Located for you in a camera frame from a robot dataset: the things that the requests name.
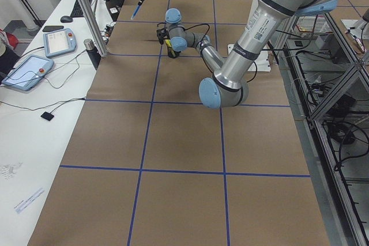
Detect brown paper table cover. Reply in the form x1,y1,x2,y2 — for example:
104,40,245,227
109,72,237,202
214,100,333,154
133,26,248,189
28,0,332,246

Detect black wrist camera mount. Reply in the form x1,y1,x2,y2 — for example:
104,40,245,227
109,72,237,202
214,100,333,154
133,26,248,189
156,28,168,45

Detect black smartphone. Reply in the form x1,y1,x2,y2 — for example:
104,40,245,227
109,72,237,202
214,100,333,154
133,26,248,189
42,25,64,33

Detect teach pendant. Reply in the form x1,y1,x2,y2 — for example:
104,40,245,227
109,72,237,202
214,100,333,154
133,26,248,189
2,55,54,92
43,28,77,58

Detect aluminium frame post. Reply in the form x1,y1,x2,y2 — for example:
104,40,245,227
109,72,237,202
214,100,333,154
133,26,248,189
78,0,107,57

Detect lower teach pendant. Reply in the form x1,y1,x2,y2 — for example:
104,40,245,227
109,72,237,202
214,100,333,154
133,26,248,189
2,55,54,92

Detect black keyboard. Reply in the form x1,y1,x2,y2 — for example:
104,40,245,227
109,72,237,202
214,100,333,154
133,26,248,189
70,0,95,18

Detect blue tape grid lines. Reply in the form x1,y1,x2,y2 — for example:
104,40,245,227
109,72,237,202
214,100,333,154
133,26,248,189
59,0,369,246

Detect upper teach pendant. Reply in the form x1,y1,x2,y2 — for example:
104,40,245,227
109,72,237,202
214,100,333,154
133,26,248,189
43,28,77,58

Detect blue highlighter pen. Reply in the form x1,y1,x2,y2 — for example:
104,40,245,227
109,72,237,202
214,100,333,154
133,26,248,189
130,5,141,20

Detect black mesh pen cup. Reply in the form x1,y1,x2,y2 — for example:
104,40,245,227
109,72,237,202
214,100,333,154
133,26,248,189
167,46,180,59

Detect black computer mouse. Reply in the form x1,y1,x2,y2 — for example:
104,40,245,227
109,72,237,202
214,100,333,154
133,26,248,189
60,16,73,23

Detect black metal water bottle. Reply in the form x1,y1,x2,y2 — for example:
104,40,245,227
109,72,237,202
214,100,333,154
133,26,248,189
84,39,101,70

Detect small black square pad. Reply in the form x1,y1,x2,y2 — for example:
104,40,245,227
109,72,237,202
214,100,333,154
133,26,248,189
41,112,54,121

